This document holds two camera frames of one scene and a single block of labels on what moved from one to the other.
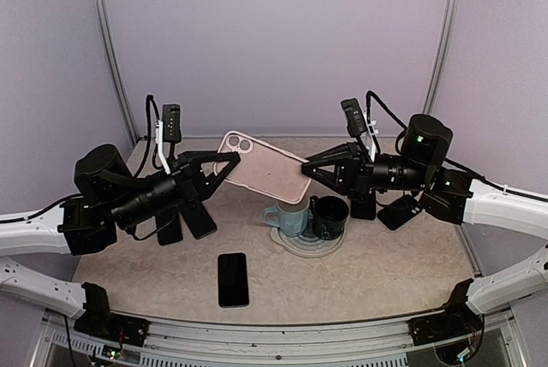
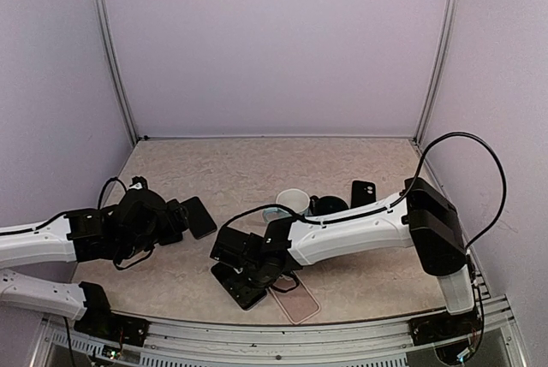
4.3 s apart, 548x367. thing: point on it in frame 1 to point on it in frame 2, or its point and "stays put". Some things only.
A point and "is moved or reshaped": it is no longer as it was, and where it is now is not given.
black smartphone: [233, 280] is moved or reshaped
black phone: [265, 168] to [294, 298]
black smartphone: [198, 219] stays put
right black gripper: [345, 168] to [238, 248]
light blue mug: [293, 216] stays put
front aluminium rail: [372, 343] stays put
